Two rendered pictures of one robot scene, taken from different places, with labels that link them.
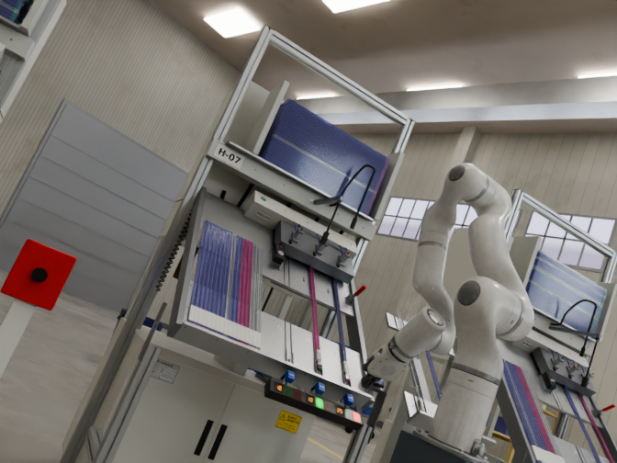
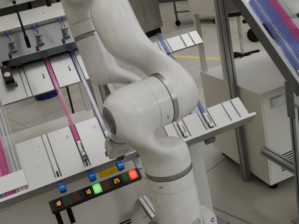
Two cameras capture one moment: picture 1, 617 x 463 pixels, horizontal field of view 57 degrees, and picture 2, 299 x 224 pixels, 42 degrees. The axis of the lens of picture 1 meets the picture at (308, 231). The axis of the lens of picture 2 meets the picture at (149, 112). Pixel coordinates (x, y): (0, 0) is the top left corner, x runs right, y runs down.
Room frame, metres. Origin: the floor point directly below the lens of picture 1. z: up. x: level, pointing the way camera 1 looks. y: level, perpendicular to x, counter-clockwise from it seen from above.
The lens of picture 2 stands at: (0.57, -0.58, 1.37)
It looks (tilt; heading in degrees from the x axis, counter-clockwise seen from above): 21 degrees down; 5
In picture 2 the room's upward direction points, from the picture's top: 13 degrees counter-clockwise
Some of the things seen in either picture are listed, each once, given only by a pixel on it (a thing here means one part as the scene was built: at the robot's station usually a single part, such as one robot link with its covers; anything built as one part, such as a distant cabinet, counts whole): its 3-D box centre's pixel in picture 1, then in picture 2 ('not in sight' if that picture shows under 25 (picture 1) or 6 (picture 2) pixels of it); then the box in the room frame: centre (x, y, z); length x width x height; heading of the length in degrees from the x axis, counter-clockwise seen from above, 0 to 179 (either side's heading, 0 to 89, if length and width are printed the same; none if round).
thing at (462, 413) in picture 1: (462, 412); (175, 199); (1.42, -0.52, 0.79); 0.19 x 0.19 x 0.18
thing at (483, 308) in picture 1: (481, 327); (147, 130); (1.40, -0.49, 1.00); 0.19 x 0.12 x 0.24; 121
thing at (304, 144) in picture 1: (323, 161); not in sight; (2.25, 0.05, 1.52); 0.51 x 0.13 x 0.27; 112
